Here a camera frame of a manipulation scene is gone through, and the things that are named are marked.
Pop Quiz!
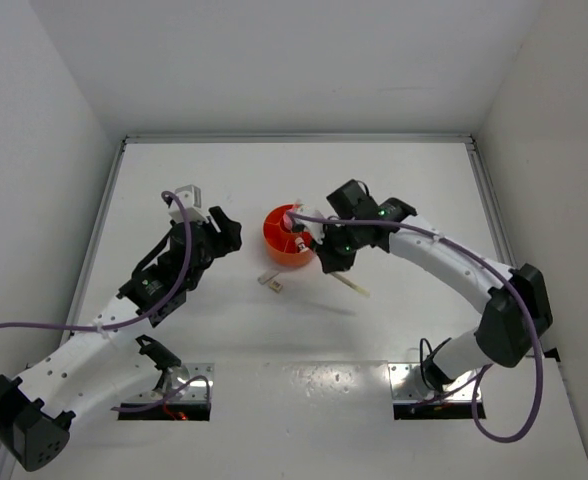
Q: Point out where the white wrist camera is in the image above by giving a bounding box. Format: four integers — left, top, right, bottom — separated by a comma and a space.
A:
290, 201, 325, 245
173, 184, 208, 223

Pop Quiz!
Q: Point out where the metal base plate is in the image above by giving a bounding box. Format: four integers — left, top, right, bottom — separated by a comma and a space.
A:
388, 363, 478, 406
125, 363, 215, 406

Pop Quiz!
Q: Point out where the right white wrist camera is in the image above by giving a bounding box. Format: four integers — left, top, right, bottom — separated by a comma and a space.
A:
290, 201, 325, 245

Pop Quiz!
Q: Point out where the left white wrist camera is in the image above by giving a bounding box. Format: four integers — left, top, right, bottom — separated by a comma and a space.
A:
173, 184, 208, 223

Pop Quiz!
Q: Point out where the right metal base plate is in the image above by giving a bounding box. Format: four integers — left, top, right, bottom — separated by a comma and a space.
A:
388, 363, 478, 406

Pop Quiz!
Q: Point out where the grey white eraser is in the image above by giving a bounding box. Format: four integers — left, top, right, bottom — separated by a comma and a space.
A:
257, 270, 279, 285

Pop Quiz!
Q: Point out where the purple cable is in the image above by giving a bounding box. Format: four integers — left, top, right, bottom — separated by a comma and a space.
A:
286, 212, 545, 444
0, 190, 213, 414

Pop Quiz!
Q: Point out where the pink capped glue bottle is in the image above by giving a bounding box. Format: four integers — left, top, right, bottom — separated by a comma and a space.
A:
283, 211, 296, 232

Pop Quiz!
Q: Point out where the orange round divided container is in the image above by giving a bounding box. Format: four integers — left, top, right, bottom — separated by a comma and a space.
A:
263, 204, 315, 268

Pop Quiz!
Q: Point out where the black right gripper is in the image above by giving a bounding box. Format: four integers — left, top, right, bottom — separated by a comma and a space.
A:
308, 219, 363, 272

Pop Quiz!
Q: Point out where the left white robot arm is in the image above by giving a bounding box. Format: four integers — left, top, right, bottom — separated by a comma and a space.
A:
0, 206, 242, 472

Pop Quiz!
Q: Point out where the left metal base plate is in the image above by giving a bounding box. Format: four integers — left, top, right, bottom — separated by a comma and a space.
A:
125, 363, 215, 406

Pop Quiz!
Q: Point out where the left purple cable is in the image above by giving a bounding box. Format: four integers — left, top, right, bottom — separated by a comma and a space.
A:
0, 190, 213, 414

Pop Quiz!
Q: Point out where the small tan barcode box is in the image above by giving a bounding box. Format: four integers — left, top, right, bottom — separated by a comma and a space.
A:
268, 280, 283, 292

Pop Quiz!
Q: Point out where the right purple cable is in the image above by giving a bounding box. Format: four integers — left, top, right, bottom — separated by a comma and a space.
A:
286, 212, 545, 444

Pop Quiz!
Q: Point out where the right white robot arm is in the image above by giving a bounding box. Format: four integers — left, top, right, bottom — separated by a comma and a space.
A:
312, 180, 553, 397

